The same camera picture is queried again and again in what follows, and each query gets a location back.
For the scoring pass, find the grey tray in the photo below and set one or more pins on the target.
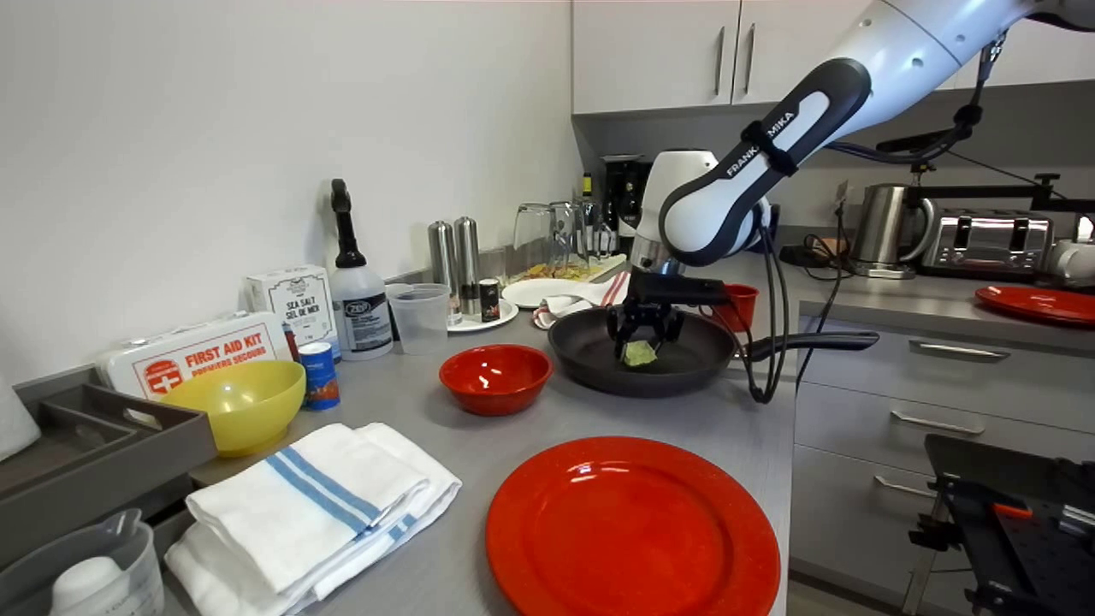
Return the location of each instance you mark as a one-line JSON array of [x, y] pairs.
[[68, 458]]

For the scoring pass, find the silver toaster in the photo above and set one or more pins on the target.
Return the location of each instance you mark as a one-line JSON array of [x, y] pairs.
[[986, 246]]

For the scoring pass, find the black camera on mount arm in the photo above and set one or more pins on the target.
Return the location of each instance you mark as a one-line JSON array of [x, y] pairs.
[[924, 139]]

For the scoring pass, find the white spray bottle black nozzle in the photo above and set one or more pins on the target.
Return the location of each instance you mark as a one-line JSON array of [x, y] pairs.
[[364, 309]]

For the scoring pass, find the small blue can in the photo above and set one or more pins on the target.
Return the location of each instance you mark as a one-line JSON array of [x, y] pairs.
[[320, 377]]

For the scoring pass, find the folded white towel blue stripes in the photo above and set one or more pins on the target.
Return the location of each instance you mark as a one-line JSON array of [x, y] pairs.
[[309, 516]]

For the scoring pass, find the yellow patterned mat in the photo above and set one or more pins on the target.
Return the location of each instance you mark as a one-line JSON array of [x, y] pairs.
[[567, 271]]

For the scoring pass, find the yellow green bowl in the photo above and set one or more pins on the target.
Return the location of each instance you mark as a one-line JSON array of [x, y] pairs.
[[235, 405]]

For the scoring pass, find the small white plate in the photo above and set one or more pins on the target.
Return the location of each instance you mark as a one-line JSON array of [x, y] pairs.
[[462, 325]]

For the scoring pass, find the red plate with rim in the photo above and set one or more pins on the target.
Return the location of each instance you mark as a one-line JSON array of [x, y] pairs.
[[1038, 307]]

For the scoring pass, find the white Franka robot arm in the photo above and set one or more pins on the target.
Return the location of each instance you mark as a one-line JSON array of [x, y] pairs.
[[729, 206]]

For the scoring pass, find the large red plate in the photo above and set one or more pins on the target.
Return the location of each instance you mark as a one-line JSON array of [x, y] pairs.
[[626, 536]]

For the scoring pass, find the small white printed box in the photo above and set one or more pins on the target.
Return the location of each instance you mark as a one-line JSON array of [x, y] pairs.
[[296, 303]]

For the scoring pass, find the grey drawer cabinet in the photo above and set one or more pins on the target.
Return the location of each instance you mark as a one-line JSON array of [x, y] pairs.
[[855, 458]]

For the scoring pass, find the black frying pan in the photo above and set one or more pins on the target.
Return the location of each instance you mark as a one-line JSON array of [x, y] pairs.
[[592, 365]]

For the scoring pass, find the white mug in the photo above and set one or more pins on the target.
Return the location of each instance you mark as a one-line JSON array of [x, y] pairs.
[[1078, 260]]

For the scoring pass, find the red cup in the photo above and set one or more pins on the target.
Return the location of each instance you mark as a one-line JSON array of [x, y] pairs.
[[740, 307]]

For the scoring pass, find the clear plastic measuring cup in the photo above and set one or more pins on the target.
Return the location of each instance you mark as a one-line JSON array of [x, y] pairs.
[[125, 549]]

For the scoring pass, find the upturned glass pitcher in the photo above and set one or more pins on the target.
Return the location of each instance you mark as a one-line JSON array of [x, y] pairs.
[[583, 227], [535, 234]]

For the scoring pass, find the white wall cabinets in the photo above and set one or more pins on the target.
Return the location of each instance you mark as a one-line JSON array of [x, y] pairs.
[[652, 57]]

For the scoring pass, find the clear plastic container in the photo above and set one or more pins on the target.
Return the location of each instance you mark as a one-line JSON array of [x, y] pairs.
[[416, 309]]

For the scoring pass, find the white towel red stripe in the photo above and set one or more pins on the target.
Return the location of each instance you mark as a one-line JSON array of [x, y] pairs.
[[567, 309]]

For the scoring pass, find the black stand with red parts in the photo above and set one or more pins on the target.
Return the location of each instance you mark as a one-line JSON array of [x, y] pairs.
[[1027, 549]]

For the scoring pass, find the white first aid kit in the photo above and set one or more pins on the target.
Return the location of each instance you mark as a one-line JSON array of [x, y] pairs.
[[194, 355]]

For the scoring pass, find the black coffee machine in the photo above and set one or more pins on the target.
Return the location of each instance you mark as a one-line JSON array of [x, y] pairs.
[[617, 192]]

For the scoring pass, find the red bowl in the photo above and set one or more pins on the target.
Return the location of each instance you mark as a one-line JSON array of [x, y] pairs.
[[497, 382]]

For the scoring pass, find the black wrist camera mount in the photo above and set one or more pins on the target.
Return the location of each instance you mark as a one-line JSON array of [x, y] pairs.
[[677, 285]]

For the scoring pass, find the steel kettle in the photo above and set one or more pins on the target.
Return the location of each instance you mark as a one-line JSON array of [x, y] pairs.
[[885, 227]]

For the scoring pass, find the large white plate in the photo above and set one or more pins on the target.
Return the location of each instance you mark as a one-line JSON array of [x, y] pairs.
[[535, 291]]

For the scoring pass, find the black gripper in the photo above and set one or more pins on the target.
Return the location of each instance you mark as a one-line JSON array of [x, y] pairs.
[[652, 309]]

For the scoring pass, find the small dark spice jar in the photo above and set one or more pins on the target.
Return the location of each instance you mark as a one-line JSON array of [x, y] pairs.
[[489, 303]]

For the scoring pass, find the silver shaker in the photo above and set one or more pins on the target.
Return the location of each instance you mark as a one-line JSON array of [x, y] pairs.
[[440, 251], [465, 259]]

